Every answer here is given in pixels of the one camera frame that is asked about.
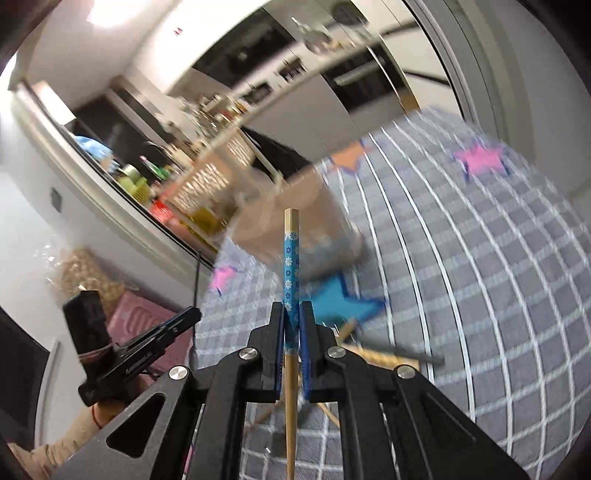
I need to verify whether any beige plastic utensil holder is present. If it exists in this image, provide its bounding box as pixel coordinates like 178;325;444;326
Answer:
229;165;365;280

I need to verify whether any black built-in oven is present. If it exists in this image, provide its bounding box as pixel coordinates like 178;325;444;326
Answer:
321;42;407;114

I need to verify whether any dark utensil on table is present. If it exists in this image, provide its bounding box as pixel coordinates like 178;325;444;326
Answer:
356;340;445;366

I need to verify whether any pink plastic stool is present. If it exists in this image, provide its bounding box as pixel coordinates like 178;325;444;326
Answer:
107;291;191;373

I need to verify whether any grey checked tablecloth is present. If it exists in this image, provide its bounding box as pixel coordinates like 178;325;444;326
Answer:
186;106;591;480

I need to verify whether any beige perforated storage rack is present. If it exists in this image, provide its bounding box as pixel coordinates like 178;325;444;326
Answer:
160;128;259;217

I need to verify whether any person's left hand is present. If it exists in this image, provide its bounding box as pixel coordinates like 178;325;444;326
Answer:
8;401;125;479

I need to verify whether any blue floral bamboo chopstick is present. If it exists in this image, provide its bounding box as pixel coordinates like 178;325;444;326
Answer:
283;208;300;480

